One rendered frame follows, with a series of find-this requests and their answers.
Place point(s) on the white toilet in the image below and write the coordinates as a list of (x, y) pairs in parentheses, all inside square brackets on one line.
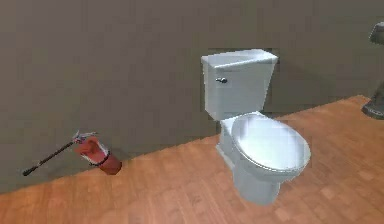
[(260, 143)]

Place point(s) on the grey pedestal sink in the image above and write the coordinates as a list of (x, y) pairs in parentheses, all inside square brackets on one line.
[(378, 103)]

